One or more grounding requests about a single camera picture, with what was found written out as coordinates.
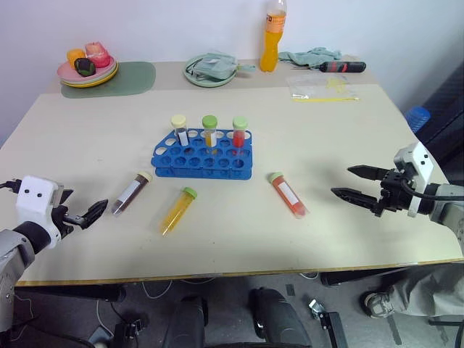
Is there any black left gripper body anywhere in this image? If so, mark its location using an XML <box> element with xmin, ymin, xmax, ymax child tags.
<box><xmin>50</xmin><ymin>204</ymin><xmax>84</xmax><ymax>239</ymax></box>

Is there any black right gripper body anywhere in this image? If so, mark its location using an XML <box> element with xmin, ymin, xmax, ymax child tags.
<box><xmin>378</xmin><ymin>168</ymin><xmax>415</xmax><ymax>214</ymax></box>

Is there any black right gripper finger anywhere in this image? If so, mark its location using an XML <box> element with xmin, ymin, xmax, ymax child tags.
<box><xmin>330</xmin><ymin>186</ymin><xmax>382</xmax><ymax>218</ymax></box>
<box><xmin>347</xmin><ymin>164</ymin><xmax>395</xmax><ymax>182</ymax></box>

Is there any brown tube with yellow cap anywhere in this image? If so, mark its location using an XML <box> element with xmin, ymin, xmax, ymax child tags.
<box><xmin>110</xmin><ymin>170</ymin><xmax>154</xmax><ymax>216</ymax></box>

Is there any orange tube with green cap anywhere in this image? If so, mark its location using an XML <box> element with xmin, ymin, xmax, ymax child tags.
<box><xmin>268</xmin><ymin>171</ymin><xmax>311</xmax><ymax>220</ymax></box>

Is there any yellow tube, green cap, unlabelled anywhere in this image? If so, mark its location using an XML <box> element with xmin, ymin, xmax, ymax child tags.
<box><xmin>159</xmin><ymin>186</ymin><xmax>199</xmax><ymax>238</ymax></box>

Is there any blue test tube rack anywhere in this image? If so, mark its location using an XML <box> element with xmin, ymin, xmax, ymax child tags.
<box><xmin>150</xmin><ymin>128</ymin><xmax>255</xmax><ymax>181</ymax></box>

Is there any clear tube with yellow cap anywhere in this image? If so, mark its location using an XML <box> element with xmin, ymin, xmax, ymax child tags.
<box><xmin>170</xmin><ymin>114</ymin><xmax>191</xmax><ymax>147</ymax></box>

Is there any red tube with green cap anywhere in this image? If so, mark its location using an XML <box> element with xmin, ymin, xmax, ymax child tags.
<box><xmin>231</xmin><ymin>115</ymin><xmax>249</xmax><ymax>150</ymax></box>

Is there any yellow tube, green cap, labelled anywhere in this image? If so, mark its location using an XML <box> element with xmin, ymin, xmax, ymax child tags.
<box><xmin>201</xmin><ymin>115</ymin><xmax>219</xmax><ymax>150</ymax></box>

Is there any blue bottle cap object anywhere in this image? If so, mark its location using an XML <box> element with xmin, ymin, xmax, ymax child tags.
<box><xmin>405</xmin><ymin>105</ymin><xmax>432</xmax><ymax>133</ymax></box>

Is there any black table crossbar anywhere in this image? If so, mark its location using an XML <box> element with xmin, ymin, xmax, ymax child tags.
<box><xmin>14</xmin><ymin>283</ymin><xmax>127</xmax><ymax>303</ymax></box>
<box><xmin>320</xmin><ymin>267</ymin><xmax>413</xmax><ymax>288</ymax></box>

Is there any black chair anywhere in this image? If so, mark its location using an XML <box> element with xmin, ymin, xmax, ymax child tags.
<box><xmin>413</xmin><ymin>62</ymin><xmax>464</xmax><ymax>182</ymax></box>

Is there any clear plastic zip bag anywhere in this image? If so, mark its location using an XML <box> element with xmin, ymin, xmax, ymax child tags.
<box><xmin>286</xmin><ymin>73</ymin><xmax>362</xmax><ymax>104</ymax></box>

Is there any grey trouser leg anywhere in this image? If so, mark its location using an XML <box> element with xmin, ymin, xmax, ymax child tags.
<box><xmin>383</xmin><ymin>265</ymin><xmax>464</xmax><ymax>318</ymax></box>

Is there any grey sneaker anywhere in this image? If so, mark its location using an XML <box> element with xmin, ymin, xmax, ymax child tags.
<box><xmin>360</xmin><ymin>289</ymin><xmax>395</xmax><ymax>320</ymax></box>

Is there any black and red screwdriver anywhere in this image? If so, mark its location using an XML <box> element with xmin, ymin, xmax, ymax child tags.
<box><xmin>289</xmin><ymin>60</ymin><xmax>368</xmax><ymax>75</ymax></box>

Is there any pale green stacked plate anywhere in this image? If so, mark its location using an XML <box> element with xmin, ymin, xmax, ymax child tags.
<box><xmin>58</xmin><ymin>65</ymin><xmax>119</xmax><ymax>86</ymax></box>

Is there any yellow plate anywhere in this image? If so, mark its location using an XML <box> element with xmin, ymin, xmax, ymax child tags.
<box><xmin>59</xmin><ymin>67</ymin><xmax>120</xmax><ymax>89</ymax></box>

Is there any pink plate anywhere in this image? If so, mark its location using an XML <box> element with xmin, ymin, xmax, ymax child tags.
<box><xmin>57</xmin><ymin>57</ymin><xmax>118</xmax><ymax>82</ymax></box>

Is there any dark toy ball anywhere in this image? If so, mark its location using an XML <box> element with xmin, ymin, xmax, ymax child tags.
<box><xmin>73</xmin><ymin>57</ymin><xmax>96</xmax><ymax>78</ymax></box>

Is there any green cloth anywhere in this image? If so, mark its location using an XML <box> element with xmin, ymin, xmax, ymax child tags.
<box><xmin>278</xmin><ymin>46</ymin><xmax>344</xmax><ymax>67</ymax></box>

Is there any green placemat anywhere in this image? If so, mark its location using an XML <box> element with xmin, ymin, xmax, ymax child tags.
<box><xmin>59</xmin><ymin>60</ymin><xmax>157</xmax><ymax>99</ymax></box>

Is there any orange toy fruit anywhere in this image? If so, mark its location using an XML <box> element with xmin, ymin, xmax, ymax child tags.
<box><xmin>66</xmin><ymin>48</ymin><xmax>88</xmax><ymax>67</ymax></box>

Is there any dark rounded shape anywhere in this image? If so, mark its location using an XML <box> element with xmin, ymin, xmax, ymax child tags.
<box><xmin>249</xmin><ymin>286</ymin><xmax>313</xmax><ymax>348</ymax></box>
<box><xmin>162</xmin><ymin>294</ymin><xmax>210</xmax><ymax>348</ymax></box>

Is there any pink toy cake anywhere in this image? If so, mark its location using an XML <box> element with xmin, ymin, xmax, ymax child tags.
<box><xmin>84</xmin><ymin>41</ymin><xmax>111</xmax><ymax>68</ymax></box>

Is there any orange drink bottle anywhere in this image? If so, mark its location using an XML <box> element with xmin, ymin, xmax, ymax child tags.
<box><xmin>259</xmin><ymin>0</ymin><xmax>289</xmax><ymax>73</ymax></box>

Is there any mint green plate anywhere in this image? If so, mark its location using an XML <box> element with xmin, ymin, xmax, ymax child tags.
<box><xmin>183</xmin><ymin>54</ymin><xmax>239</xmax><ymax>88</ymax></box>

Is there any mint green pouch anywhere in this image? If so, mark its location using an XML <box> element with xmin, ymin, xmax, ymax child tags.
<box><xmin>193</xmin><ymin>52</ymin><xmax>257</xmax><ymax>81</ymax></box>

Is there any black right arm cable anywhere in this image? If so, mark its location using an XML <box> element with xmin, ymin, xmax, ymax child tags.
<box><xmin>403</xmin><ymin>179</ymin><xmax>442</xmax><ymax>200</ymax></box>

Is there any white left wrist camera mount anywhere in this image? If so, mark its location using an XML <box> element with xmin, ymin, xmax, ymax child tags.
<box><xmin>15</xmin><ymin>175</ymin><xmax>65</xmax><ymax>249</ymax></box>

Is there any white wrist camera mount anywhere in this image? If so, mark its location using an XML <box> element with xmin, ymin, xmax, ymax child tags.
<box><xmin>393</xmin><ymin>141</ymin><xmax>434</xmax><ymax>218</ymax></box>
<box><xmin>15</xmin><ymin>175</ymin><xmax>65</xmax><ymax>249</ymax></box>

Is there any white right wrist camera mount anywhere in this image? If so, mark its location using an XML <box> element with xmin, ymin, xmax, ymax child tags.
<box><xmin>393</xmin><ymin>141</ymin><xmax>434</xmax><ymax>218</ymax></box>

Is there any white floor cable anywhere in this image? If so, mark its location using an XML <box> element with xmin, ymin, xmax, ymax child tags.
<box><xmin>140</xmin><ymin>278</ymin><xmax>177</xmax><ymax>299</ymax></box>

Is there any black frame with caster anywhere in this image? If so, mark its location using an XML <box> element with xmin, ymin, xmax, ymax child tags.
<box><xmin>307</xmin><ymin>298</ymin><xmax>349</xmax><ymax>348</ymax></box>

